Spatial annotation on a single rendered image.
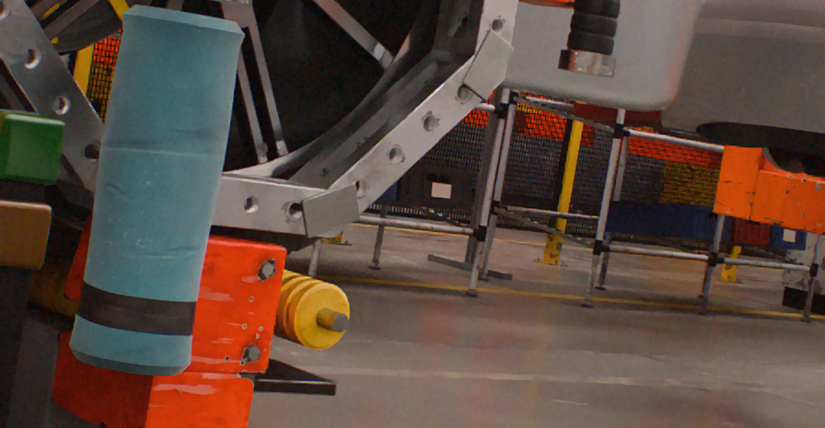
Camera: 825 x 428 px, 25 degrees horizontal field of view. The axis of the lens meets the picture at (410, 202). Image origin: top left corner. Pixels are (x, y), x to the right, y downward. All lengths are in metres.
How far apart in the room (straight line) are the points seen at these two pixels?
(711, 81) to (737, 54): 0.13
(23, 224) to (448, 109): 0.62
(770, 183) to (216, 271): 4.48
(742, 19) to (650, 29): 1.98
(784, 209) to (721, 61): 1.53
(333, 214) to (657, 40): 0.88
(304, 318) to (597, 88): 0.81
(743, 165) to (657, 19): 3.63
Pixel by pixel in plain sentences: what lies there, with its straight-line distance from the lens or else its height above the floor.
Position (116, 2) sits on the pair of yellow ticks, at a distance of 2.00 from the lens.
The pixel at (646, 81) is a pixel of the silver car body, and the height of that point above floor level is 0.78.
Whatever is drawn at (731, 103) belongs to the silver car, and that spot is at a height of 0.83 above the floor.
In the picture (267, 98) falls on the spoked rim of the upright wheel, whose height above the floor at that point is 0.69.
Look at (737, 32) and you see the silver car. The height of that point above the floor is 0.99.
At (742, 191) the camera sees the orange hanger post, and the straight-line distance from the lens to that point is 5.96.
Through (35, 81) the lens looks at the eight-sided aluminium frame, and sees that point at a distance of 1.41.
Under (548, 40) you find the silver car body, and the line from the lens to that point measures 2.23.
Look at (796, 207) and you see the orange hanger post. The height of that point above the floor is 0.59.
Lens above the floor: 0.70
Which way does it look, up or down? 3 degrees down
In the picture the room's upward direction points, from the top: 10 degrees clockwise
